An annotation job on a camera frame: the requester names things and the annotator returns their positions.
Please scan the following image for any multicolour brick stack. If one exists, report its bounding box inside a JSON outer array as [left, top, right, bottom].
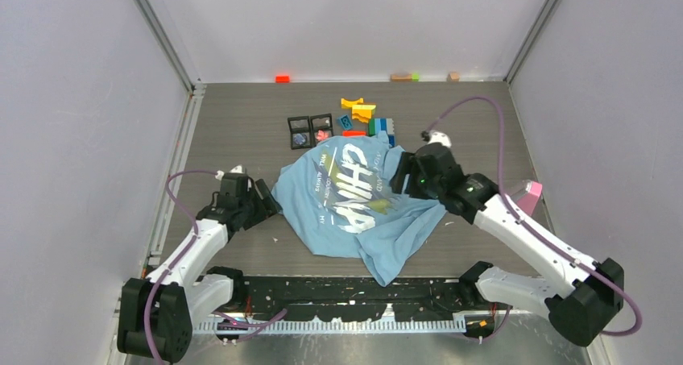
[[368, 118, 395, 147]]

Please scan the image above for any blue round brooch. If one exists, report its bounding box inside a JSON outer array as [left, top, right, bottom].
[[292, 133, 308, 147]]

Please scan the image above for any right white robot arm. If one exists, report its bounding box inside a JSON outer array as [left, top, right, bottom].
[[390, 143, 625, 347]]

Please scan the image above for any blue figure-eight block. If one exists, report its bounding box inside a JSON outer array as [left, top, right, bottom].
[[337, 114, 353, 131]]

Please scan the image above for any right black brooch box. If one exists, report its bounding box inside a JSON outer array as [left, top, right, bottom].
[[309, 114, 334, 146]]

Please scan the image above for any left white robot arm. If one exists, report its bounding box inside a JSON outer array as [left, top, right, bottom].
[[117, 166, 281, 363]]

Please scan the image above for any yellow arch block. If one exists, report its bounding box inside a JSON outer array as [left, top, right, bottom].
[[340, 97, 364, 110]]

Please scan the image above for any left black brooch box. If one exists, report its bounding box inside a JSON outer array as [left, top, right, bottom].
[[287, 116, 313, 150]]

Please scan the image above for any pink leaf brooch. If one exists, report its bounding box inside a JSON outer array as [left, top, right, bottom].
[[315, 130, 331, 143]]

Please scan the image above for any red flat block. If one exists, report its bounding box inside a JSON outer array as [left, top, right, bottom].
[[342, 131, 367, 137]]

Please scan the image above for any light blue printed t-shirt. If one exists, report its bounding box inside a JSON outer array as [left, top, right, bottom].
[[271, 133, 446, 287]]

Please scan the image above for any red block by wall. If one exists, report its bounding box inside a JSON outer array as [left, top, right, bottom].
[[275, 73, 291, 83]]

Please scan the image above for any pink white object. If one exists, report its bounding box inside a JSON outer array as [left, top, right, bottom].
[[507, 180, 543, 216]]

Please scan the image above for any black brooch box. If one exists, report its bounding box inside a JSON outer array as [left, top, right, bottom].
[[309, 114, 334, 146], [287, 116, 313, 150]]

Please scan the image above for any tan arch wooden block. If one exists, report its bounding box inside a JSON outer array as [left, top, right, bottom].
[[390, 73, 413, 82]]

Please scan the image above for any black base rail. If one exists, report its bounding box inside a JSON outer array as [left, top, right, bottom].
[[215, 271, 511, 335]]

